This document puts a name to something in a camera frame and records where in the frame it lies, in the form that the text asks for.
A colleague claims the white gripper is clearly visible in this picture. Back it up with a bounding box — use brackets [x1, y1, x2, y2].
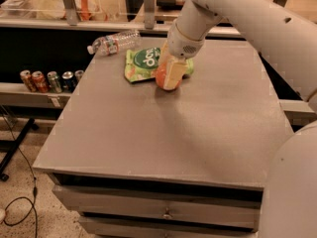
[158, 21, 205, 90]

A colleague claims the red orange apple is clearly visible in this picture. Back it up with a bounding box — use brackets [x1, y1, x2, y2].
[155, 62, 182, 91]

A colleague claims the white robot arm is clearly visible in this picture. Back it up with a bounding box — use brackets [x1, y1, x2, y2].
[165, 0, 317, 238]

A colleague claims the green rice chip bag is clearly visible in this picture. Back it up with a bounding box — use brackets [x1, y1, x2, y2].
[124, 48, 195, 83]

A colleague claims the orange white snack bag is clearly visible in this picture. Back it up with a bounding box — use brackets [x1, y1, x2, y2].
[74, 0, 108, 21]

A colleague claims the clear plastic water bottle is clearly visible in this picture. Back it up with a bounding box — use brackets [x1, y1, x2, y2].
[87, 30, 141, 57]

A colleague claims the dark blue soda can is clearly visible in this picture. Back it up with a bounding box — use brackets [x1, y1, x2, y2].
[62, 71, 77, 92]

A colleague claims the grey cabinet with drawers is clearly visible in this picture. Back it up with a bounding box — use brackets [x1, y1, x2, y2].
[34, 40, 292, 233]

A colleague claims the green silver soda can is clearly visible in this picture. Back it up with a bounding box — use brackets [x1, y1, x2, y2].
[48, 71, 62, 93]

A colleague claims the red orange soda can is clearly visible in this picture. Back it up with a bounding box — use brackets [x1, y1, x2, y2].
[32, 70, 50, 93]

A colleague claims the upper grey drawer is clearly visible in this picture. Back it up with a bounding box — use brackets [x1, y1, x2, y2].
[53, 185, 260, 231]

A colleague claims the grey drawer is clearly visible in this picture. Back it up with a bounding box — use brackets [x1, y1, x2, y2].
[53, 185, 260, 231]
[79, 216, 258, 238]

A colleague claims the clear plastic bin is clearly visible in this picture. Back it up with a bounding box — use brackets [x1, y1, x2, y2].
[0, 0, 36, 19]

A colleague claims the black stand leg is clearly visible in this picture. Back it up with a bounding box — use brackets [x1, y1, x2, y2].
[0, 118, 37, 181]

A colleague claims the lower grey drawer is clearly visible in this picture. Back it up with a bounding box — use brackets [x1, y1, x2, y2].
[79, 216, 258, 238]

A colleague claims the grey metal shelf rail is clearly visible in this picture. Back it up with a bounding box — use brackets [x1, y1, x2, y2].
[0, 82, 71, 109]

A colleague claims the black floor cable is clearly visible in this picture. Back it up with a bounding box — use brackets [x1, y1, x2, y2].
[0, 109, 40, 238]

